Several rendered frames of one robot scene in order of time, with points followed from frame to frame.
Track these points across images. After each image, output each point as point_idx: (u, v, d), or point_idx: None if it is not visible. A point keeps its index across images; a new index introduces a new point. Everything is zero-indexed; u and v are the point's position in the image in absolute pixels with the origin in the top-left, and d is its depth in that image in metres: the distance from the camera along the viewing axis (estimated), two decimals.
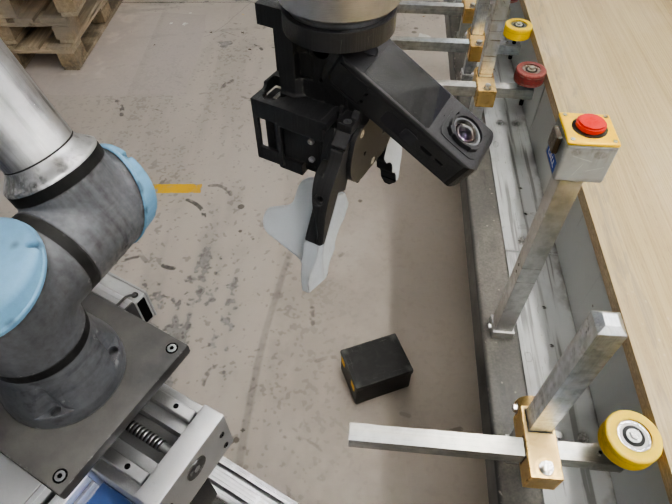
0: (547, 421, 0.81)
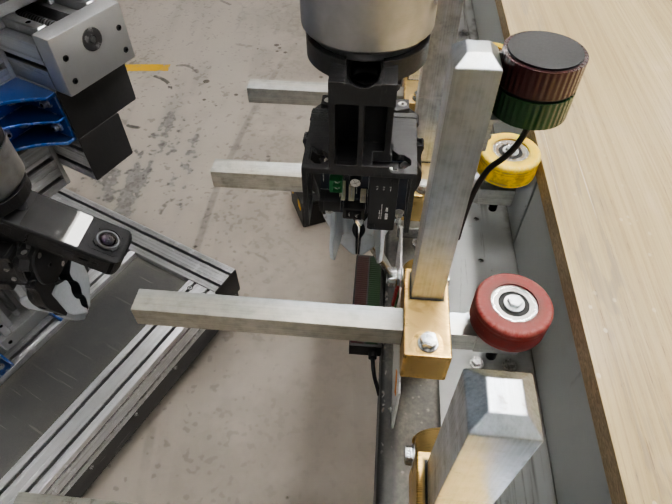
0: None
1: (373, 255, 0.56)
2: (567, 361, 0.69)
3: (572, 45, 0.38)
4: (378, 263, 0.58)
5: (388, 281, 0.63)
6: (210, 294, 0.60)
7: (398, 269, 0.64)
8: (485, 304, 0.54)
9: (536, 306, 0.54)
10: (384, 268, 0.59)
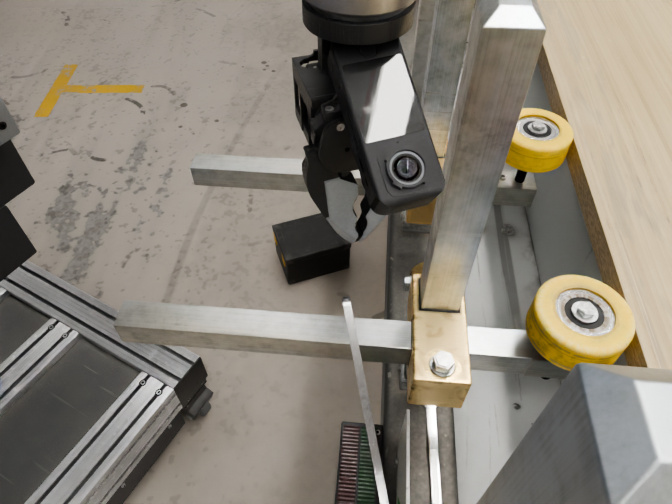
0: (433, 129, 0.64)
1: (366, 427, 0.38)
2: None
3: None
4: (372, 463, 0.38)
5: None
6: None
7: None
8: None
9: None
10: (381, 481, 0.38)
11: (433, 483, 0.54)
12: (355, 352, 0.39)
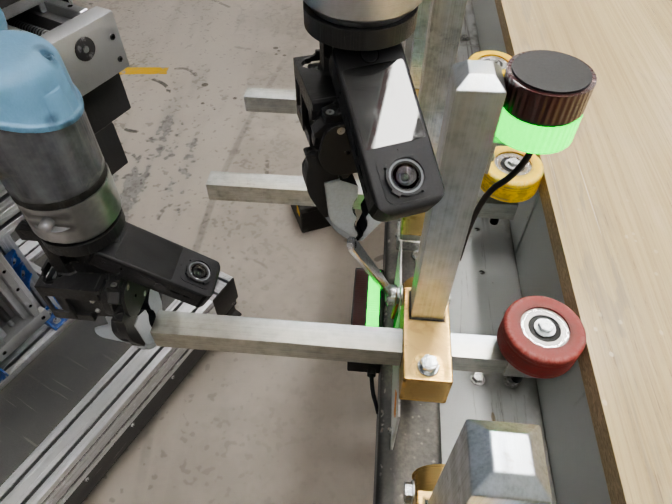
0: (420, 66, 0.89)
1: (371, 278, 0.54)
2: (571, 380, 0.67)
3: (579, 66, 0.36)
4: (377, 285, 0.57)
5: (387, 300, 0.61)
6: (232, 316, 0.59)
7: (397, 287, 0.62)
8: (515, 329, 0.52)
9: (568, 331, 0.52)
10: (382, 289, 0.58)
11: None
12: (361, 264, 0.49)
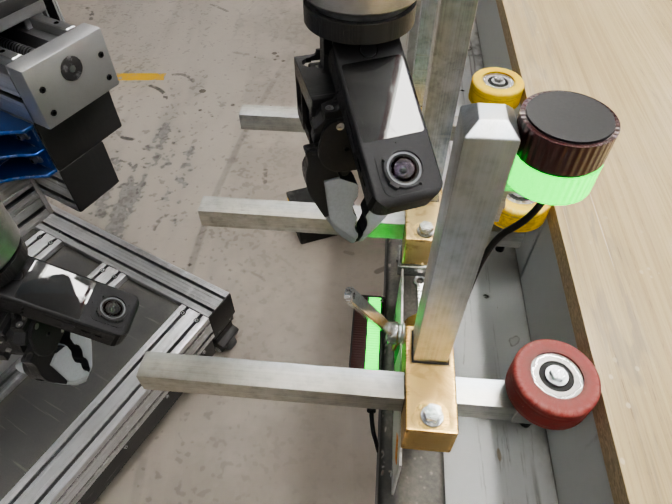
0: (422, 83, 0.85)
1: (371, 322, 0.51)
2: (581, 420, 0.64)
3: (600, 110, 0.33)
4: (377, 327, 0.53)
5: (388, 339, 0.58)
6: (223, 358, 0.55)
7: (398, 325, 0.59)
8: (525, 377, 0.49)
9: (581, 379, 0.49)
10: (383, 330, 0.54)
11: None
12: (360, 312, 0.46)
